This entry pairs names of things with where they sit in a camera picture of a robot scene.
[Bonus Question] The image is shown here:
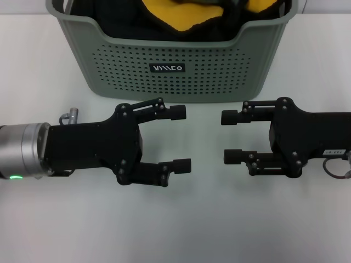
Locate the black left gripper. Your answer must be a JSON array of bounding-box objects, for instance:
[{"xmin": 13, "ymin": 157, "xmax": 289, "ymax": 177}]
[{"xmin": 41, "ymin": 102, "xmax": 145, "ymax": 187}]

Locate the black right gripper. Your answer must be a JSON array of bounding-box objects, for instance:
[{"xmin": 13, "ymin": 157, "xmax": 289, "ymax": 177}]
[{"xmin": 220, "ymin": 96, "xmax": 351, "ymax": 178}]

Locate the left wrist grey elbow connector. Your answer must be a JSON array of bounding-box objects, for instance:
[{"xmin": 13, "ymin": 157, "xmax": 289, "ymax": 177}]
[{"xmin": 59, "ymin": 107, "xmax": 80, "ymax": 125}]

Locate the yellow towel with black edge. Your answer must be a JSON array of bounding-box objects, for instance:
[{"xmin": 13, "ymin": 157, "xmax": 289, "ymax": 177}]
[
  {"xmin": 245, "ymin": 0, "xmax": 286, "ymax": 14},
  {"xmin": 141, "ymin": 0, "xmax": 224, "ymax": 32}
]

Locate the grey-green perforated plastic basket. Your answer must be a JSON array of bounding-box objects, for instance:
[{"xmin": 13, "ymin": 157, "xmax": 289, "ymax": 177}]
[{"xmin": 45, "ymin": 0, "xmax": 296, "ymax": 104}]

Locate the black cloth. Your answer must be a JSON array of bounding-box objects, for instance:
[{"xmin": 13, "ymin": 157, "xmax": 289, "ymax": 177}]
[{"xmin": 70, "ymin": 0, "xmax": 291, "ymax": 42}]

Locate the right wrist cable with connector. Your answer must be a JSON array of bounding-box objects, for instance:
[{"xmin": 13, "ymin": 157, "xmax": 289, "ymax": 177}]
[{"xmin": 322, "ymin": 150, "xmax": 351, "ymax": 181}]

